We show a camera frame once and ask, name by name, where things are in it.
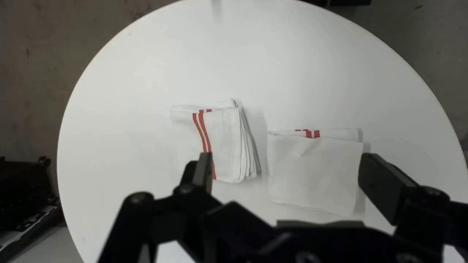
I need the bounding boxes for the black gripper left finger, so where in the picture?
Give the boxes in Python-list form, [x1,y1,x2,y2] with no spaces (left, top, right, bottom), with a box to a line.
[172,153,214,204]

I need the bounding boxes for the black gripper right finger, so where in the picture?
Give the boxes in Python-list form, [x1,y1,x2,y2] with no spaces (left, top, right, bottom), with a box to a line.
[359,153,450,224]

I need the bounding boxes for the white towel red stripe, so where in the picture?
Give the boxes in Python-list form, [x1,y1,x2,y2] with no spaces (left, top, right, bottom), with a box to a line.
[268,128,365,216]

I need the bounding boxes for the folded white towel red stripes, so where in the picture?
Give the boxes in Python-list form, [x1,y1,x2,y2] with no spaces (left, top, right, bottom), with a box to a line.
[170,99,263,182]

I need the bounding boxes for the black case on floor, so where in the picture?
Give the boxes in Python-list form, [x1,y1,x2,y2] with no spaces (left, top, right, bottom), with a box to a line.
[0,156,62,263]

